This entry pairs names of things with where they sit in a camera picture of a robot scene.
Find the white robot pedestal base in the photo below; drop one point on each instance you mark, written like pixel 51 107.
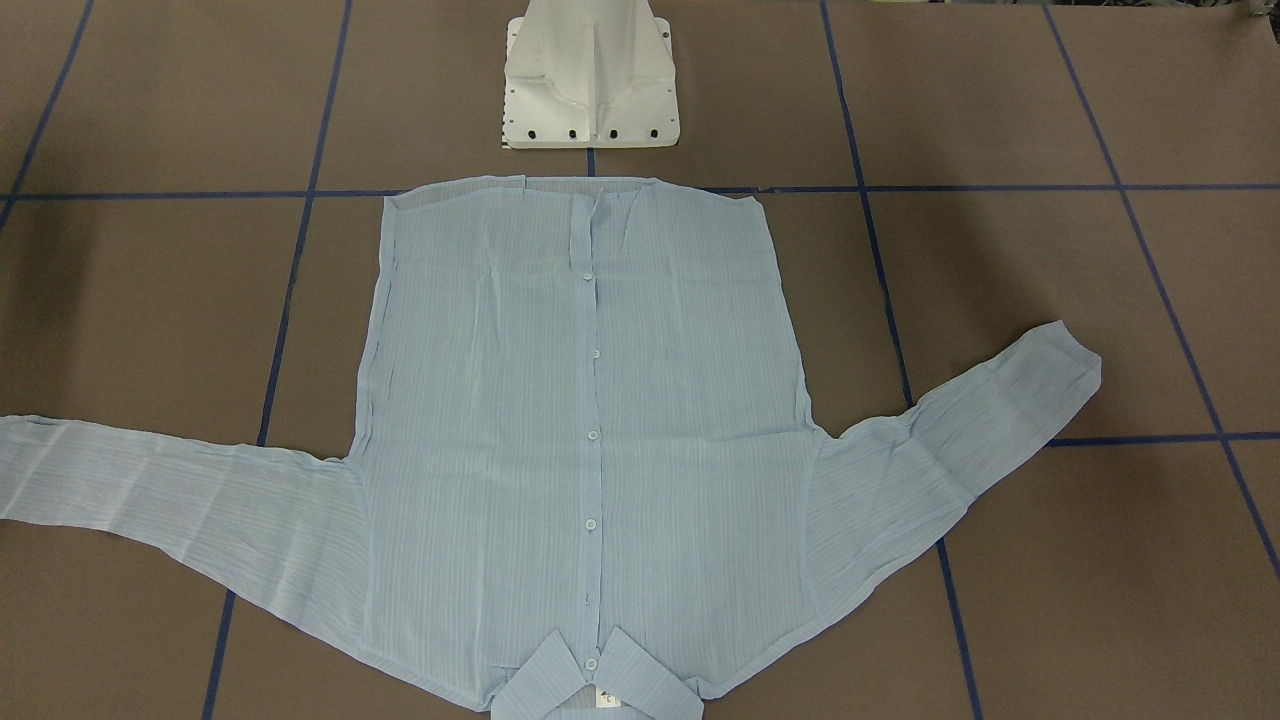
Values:
pixel 590 75

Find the light blue button-up shirt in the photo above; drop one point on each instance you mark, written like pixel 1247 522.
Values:
pixel 584 458

